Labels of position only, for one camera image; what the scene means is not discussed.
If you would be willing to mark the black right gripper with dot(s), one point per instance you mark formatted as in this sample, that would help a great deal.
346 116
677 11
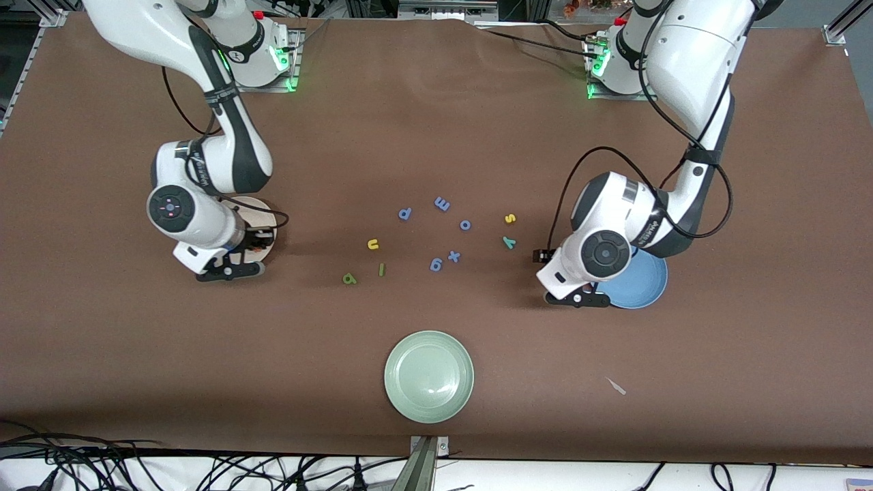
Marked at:
255 239

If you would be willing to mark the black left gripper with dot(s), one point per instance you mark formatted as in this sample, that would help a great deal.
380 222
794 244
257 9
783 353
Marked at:
543 256

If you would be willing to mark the green foam letter a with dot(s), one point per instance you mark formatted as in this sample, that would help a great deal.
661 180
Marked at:
354 280

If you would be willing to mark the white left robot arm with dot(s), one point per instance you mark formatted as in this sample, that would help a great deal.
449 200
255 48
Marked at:
689 61

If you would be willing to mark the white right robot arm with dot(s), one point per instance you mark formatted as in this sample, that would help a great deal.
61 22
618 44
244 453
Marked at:
204 228

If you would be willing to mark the beige plate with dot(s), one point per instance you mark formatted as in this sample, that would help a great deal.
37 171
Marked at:
262 211

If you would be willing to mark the blue foam letter g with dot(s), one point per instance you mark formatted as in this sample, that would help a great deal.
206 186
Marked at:
440 264

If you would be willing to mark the blue foam letter m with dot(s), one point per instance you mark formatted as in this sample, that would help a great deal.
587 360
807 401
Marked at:
442 204

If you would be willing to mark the blue plate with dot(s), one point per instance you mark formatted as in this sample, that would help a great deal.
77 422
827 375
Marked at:
644 286

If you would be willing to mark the blue foam letter p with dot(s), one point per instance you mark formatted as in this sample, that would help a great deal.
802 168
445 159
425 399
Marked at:
410 213

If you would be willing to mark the white paper scrap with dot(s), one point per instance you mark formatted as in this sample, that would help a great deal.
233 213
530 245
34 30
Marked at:
616 387

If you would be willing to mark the brown table cover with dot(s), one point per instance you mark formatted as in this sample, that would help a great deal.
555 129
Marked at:
436 136

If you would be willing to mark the pale green plate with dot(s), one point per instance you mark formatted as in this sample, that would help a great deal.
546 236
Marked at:
428 378

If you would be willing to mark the grey metal box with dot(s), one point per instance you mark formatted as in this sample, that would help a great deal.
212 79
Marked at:
443 10

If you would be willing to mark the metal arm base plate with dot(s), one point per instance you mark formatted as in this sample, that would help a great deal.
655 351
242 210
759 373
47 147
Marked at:
273 87
597 94

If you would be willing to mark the grey metal post bracket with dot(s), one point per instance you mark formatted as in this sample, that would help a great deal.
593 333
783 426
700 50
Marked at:
423 470

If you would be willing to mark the aluminium frame rail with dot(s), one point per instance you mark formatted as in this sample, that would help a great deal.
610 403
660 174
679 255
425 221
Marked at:
835 34
31 58

